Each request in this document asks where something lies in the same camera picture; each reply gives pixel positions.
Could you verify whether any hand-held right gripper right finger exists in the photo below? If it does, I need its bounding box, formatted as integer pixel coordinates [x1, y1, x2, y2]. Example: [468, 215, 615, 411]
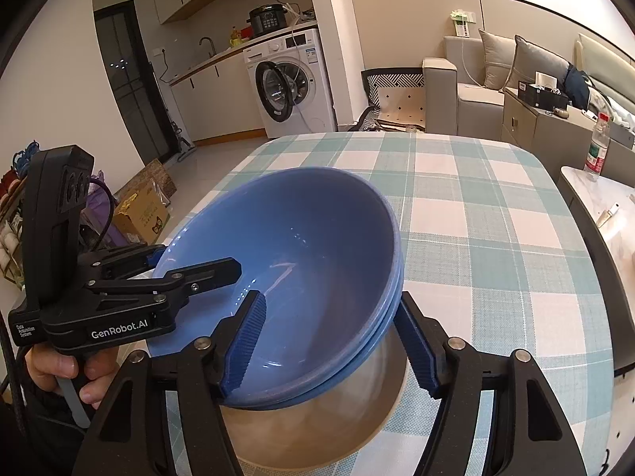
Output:
[399, 290, 579, 476]

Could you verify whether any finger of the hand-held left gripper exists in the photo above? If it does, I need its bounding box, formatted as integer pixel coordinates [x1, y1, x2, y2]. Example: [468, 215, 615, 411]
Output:
[87, 257, 243, 308]
[77, 244, 168, 283]

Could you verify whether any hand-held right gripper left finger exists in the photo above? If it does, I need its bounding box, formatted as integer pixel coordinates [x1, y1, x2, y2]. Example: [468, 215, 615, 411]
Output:
[87, 290, 267, 476]

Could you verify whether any person's left hand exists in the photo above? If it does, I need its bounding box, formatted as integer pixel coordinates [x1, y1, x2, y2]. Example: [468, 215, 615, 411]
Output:
[25, 344, 120, 405]

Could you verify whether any purple bag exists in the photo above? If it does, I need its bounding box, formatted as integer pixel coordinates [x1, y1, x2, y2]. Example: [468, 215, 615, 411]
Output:
[82, 171, 131, 250]

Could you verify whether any cardboard box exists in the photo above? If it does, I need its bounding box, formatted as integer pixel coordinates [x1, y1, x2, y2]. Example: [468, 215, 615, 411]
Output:
[113, 178, 172, 246]

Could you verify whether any brown patterned board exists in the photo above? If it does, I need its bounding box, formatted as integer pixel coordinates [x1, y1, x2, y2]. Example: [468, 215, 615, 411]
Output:
[113, 157, 178, 209]

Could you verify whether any green white checked tablecloth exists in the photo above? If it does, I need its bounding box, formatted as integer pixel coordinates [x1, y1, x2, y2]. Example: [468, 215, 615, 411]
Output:
[149, 132, 618, 476]

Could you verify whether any shoe rack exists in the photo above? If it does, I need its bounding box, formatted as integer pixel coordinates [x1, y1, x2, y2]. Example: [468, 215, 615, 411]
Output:
[0, 141, 40, 291]

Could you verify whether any white lower kitchen cabinet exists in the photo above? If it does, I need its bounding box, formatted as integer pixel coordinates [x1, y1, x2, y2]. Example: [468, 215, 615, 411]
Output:
[169, 54, 269, 147]

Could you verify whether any dark glass door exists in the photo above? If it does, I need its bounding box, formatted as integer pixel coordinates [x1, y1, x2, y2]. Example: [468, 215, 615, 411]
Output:
[94, 2, 177, 164]

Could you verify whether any marble top coffee table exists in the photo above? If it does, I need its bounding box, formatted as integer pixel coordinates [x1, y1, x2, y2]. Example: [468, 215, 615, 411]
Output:
[560, 165, 635, 372]

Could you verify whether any white washing machine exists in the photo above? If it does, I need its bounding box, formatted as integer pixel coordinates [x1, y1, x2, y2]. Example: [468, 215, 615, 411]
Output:
[243, 28, 338, 140]

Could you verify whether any small knife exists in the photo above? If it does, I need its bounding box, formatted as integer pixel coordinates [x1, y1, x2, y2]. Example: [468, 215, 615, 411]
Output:
[598, 202, 621, 229]

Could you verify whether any beige side cabinet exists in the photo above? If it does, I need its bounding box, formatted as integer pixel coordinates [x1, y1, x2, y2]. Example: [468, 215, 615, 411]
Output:
[500, 86, 603, 154]

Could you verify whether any grey sofa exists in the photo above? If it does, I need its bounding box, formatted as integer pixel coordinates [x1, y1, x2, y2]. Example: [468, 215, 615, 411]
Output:
[421, 36, 521, 134]

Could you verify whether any black pressure cooker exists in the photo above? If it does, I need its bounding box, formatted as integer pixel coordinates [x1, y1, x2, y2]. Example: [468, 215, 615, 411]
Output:
[246, 4, 289, 36]

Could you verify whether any clear plastic water bottle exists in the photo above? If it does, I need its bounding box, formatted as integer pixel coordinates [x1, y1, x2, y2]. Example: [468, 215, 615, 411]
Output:
[583, 111, 612, 182]

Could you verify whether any black storage box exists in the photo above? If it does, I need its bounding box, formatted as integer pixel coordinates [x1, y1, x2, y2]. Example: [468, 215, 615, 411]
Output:
[516, 81, 569, 110]

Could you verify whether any white open box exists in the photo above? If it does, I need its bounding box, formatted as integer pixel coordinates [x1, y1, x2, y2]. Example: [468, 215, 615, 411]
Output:
[608, 119, 635, 147]

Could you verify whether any light grey cushion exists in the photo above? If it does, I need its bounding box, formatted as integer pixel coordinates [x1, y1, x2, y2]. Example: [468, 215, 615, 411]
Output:
[477, 29, 519, 91]

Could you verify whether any grey piped cushion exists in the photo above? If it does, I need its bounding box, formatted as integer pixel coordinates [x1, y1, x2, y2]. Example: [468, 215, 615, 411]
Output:
[503, 35, 576, 92]

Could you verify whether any dark blue jacket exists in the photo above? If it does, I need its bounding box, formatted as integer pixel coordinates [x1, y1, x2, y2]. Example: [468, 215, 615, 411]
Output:
[563, 67, 593, 105]

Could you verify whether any bed with padded headboard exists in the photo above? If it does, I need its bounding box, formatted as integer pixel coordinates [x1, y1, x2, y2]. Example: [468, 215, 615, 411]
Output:
[575, 32, 635, 150]

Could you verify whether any green white wall holder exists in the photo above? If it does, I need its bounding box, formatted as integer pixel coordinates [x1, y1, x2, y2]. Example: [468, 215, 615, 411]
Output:
[449, 9, 477, 38]

